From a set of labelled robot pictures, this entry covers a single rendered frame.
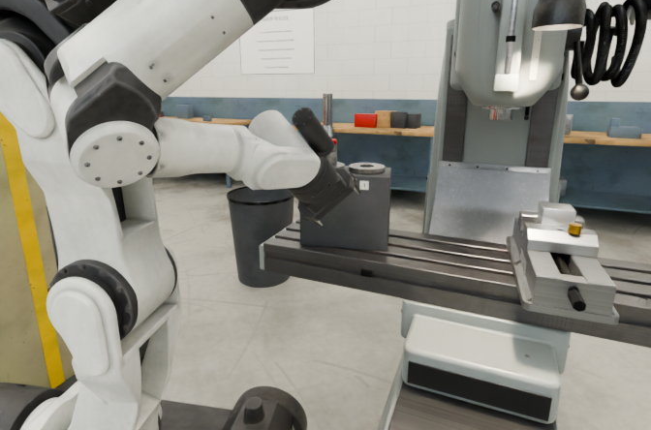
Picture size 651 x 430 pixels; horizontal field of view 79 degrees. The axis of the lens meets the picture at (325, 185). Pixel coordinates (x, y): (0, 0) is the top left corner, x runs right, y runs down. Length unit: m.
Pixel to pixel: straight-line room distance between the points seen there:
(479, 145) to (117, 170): 1.08
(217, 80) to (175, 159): 5.98
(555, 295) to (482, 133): 0.63
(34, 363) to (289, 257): 1.45
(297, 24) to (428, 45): 1.79
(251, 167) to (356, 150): 4.94
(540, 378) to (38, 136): 0.88
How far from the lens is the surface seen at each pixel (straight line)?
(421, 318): 0.95
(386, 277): 0.95
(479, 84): 0.84
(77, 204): 0.68
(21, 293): 2.07
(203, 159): 0.50
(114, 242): 0.67
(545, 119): 1.31
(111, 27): 0.41
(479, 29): 0.85
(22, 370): 2.20
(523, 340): 0.95
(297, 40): 5.75
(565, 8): 0.73
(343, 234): 0.98
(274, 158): 0.52
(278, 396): 1.12
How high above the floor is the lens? 1.35
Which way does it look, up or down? 14 degrees down
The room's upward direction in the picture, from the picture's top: straight up
